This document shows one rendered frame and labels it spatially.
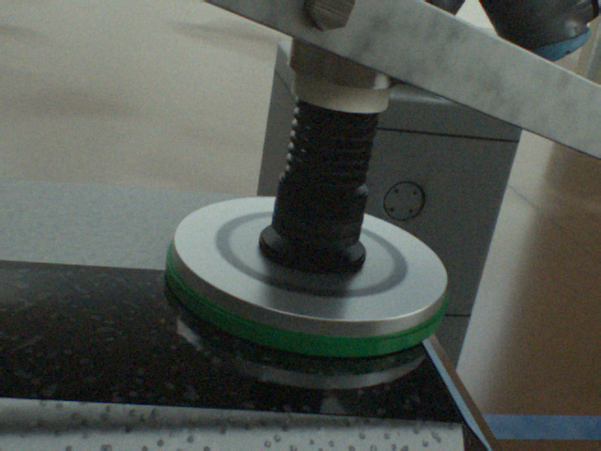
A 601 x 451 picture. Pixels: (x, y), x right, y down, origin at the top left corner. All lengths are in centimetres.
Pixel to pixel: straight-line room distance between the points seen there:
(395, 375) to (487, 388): 171
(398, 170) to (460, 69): 89
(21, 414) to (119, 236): 23
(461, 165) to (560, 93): 87
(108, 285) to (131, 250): 6
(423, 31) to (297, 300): 19
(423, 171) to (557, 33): 37
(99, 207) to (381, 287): 27
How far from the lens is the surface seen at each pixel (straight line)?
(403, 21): 51
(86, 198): 73
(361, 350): 54
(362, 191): 58
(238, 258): 58
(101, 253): 63
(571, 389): 237
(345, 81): 53
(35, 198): 72
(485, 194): 151
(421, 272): 61
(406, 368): 54
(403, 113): 140
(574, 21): 162
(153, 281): 60
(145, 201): 73
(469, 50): 55
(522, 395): 226
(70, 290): 58
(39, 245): 64
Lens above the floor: 114
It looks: 23 degrees down
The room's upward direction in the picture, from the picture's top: 10 degrees clockwise
